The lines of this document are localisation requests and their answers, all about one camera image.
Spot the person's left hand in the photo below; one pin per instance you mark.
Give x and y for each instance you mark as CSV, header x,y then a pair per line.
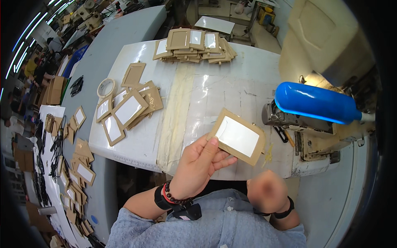
x,y
189,173

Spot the person's right hand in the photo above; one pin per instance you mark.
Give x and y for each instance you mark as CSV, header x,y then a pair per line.
x,y
267,190

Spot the tan window card holder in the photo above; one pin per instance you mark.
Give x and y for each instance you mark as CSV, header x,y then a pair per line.
x,y
238,136

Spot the black wrist band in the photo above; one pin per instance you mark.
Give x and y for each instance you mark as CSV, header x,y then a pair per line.
x,y
161,198
287,210

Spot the beige tape strip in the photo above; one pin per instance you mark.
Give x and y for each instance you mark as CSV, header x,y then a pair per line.
x,y
175,117

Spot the black metal tweezers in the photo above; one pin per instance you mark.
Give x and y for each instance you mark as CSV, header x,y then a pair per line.
x,y
281,134

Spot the person's body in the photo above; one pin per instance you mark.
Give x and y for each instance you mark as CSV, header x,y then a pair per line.
x,y
211,229

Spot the spread pile of card holders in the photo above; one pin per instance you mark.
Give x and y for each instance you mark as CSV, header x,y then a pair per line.
x,y
128,108

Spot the long heap of card holders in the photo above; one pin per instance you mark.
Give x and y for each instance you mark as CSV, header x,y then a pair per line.
x,y
81,169

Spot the masking tape roll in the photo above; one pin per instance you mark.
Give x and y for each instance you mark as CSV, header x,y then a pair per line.
x,y
104,92

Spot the stack of tan card holders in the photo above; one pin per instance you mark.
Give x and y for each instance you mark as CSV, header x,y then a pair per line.
x,y
192,43

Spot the black card holders bundle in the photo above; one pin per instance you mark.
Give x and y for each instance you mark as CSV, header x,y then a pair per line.
x,y
77,86

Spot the silver metal cup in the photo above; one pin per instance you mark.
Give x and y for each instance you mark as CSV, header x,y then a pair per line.
x,y
47,210

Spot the white small table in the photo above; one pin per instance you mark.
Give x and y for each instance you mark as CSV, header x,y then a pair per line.
x,y
214,24

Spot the brown cardboard carton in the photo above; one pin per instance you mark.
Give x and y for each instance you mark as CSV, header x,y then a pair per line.
x,y
55,90

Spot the blue plastic crate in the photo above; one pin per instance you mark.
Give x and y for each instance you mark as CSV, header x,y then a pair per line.
x,y
76,59

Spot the beige sewing machine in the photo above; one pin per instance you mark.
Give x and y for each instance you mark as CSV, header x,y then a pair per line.
x,y
328,40

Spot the row of background sewing machines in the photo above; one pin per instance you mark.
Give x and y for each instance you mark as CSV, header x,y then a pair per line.
x,y
83,15

